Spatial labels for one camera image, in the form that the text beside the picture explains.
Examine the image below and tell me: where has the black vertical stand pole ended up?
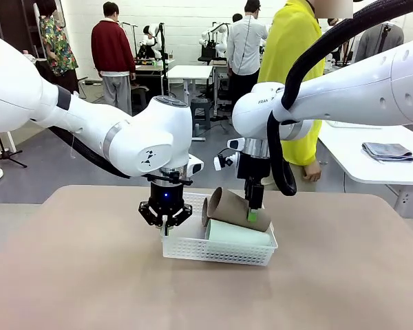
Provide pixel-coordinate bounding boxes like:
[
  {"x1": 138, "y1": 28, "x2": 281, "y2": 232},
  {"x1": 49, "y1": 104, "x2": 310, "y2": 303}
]
[{"x1": 159, "y1": 22, "x2": 170, "y2": 97}]

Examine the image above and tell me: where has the person's left hand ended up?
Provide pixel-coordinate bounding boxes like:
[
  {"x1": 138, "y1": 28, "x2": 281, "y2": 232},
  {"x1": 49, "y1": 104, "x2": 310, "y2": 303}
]
[{"x1": 302, "y1": 161, "x2": 323, "y2": 183}]

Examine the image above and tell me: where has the pale green cup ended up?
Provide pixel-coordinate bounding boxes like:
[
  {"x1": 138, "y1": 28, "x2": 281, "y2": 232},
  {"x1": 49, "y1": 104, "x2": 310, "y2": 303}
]
[{"x1": 204, "y1": 219, "x2": 273, "y2": 247}]

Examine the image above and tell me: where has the person in grey top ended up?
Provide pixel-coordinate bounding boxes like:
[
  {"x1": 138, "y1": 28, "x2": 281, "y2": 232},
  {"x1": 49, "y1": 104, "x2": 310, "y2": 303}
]
[{"x1": 354, "y1": 22, "x2": 405, "y2": 63}]

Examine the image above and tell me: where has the black office chair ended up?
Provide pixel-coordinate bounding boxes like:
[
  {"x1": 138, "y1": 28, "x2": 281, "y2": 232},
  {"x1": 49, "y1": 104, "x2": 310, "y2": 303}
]
[{"x1": 199, "y1": 43, "x2": 217, "y2": 63}]

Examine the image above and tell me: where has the person in white shirt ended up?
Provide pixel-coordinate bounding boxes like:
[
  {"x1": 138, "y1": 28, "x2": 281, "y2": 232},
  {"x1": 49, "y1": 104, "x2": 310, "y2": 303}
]
[{"x1": 226, "y1": 0, "x2": 270, "y2": 104}]

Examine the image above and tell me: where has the white perforated plastic basket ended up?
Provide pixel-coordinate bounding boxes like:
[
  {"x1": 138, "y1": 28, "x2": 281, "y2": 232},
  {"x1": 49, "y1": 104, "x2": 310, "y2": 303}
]
[{"x1": 160, "y1": 191, "x2": 279, "y2": 268}]

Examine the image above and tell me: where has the cluttered wooden work table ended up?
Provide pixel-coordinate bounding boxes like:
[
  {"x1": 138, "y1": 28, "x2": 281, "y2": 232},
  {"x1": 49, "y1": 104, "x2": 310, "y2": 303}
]
[{"x1": 130, "y1": 58, "x2": 176, "y2": 96}]

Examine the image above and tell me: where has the person in red sweater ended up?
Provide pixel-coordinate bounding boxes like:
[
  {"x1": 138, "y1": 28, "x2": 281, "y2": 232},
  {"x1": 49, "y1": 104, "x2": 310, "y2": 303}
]
[{"x1": 90, "y1": 1, "x2": 137, "y2": 116}]

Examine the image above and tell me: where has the black tripod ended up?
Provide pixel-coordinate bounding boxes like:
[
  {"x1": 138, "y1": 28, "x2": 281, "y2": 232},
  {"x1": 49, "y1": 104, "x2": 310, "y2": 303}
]
[{"x1": 0, "y1": 132, "x2": 28, "y2": 169}]

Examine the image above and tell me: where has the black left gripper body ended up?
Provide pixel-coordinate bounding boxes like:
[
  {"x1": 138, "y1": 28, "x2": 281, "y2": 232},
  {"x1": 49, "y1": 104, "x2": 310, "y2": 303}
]
[{"x1": 149, "y1": 182, "x2": 185, "y2": 213}]

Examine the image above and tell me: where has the dark shelf cabinet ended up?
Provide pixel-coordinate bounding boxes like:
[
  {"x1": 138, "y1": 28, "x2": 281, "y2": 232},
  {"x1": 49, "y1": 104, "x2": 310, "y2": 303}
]
[{"x1": 0, "y1": 0, "x2": 42, "y2": 59}]

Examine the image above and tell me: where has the small white table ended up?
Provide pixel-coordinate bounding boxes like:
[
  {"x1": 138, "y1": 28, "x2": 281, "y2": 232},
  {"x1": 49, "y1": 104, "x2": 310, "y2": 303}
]
[{"x1": 167, "y1": 65, "x2": 214, "y2": 142}]

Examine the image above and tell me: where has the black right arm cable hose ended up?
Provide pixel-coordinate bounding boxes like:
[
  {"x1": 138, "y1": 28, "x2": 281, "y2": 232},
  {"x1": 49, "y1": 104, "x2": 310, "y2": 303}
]
[{"x1": 266, "y1": 0, "x2": 413, "y2": 197}]

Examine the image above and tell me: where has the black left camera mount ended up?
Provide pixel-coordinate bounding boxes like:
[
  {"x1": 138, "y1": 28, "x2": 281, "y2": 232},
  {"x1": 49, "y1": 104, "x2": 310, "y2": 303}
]
[{"x1": 145, "y1": 170, "x2": 194, "y2": 187}]

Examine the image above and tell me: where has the person in yellow jacket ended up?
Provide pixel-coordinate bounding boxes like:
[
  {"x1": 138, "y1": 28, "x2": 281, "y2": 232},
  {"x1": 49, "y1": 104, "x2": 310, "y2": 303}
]
[{"x1": 257, "y1": 0, "x2": 326, "y2": 192}]

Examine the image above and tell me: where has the grey step stool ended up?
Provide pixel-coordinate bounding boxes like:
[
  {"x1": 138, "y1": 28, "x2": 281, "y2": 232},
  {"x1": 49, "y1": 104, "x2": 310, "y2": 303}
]
[{"x1": 190, "y1": 98, "x2": 213, "y2": 131}]

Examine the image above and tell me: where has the person in floral shirt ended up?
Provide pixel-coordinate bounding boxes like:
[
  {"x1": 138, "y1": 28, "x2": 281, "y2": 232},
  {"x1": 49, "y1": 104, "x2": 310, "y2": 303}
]
[{"x1": 37, "y1": 0, "x2": 80, "y2": 94}]

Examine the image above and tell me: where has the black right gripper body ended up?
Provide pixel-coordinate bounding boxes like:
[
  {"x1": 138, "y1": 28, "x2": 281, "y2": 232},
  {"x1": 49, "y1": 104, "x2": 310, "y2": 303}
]
[{"x1": 236, "y1": 154, "x2": 271, "y2": 187}]

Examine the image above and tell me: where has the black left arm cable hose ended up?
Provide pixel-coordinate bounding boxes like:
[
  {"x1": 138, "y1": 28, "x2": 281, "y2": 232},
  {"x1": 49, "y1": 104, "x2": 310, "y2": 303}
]
[{"x1": 47, "y1": 125, "x2": 131, "y2": 179}]

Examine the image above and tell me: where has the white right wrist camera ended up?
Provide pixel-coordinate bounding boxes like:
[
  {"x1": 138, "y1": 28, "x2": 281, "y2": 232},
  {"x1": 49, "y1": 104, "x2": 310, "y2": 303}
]
[{"x1": 213, "y1": 153, "x2": 240, "y2": 172}]

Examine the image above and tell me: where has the large white desk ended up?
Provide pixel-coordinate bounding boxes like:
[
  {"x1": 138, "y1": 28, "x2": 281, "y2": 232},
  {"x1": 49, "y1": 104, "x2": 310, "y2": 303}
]
[{"x1": 318, "y1": 120, "x2": 413, "y2": 218}]

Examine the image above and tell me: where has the folded grey cloth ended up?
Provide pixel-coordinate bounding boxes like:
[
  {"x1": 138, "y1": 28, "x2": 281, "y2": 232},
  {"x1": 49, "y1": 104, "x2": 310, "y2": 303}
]
[{"x1": 361, "y1": 141, "x2": 413, "y2": 164}]

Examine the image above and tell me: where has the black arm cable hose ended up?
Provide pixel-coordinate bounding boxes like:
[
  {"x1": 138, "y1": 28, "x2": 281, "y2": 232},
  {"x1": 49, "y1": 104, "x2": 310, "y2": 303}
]
[
  {"x1": 266, "y1": 0, "x2": 413, "y2": 197},
  {"x1": 47, "y1": 125, "x2": 131, "y2": 179}
]

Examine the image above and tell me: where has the brown paper cup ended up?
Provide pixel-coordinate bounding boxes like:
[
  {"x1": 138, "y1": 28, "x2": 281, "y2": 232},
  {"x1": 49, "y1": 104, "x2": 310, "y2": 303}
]
[
  {"x1": 207, "y1": 187, "x2": 273, "y2": 233},
  {"x1": 200, "y1": 197, "x2": 211, "y2": 228}
]

